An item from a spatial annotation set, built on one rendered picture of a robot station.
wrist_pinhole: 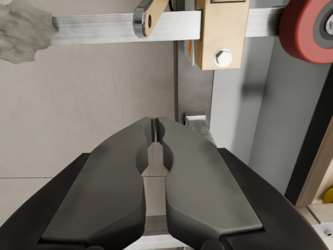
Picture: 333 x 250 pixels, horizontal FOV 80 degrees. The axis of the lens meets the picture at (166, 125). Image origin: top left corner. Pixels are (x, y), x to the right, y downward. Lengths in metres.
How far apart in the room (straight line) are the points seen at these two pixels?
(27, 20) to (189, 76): 0.28
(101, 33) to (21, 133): 1.34
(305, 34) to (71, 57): 1.10
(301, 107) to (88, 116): 1.11
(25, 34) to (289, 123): 0.48
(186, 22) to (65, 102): 1.13
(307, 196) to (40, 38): 0.45
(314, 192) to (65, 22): 0.43
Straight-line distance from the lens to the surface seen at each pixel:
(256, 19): 0.28
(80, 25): 0.27
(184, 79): 0.44
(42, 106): 1.39
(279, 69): 0.54
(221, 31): 0.26
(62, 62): 1.24
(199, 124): 0.42
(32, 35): 0.28
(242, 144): 0.66
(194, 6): 0.32
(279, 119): 0.54
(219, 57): 0.25
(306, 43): 0.26
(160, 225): 0.30
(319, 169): 0.40
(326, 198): 0.42
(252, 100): 0.60
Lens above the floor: 1.12
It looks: 61 degrees down
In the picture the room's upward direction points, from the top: 175 degrees clockwise
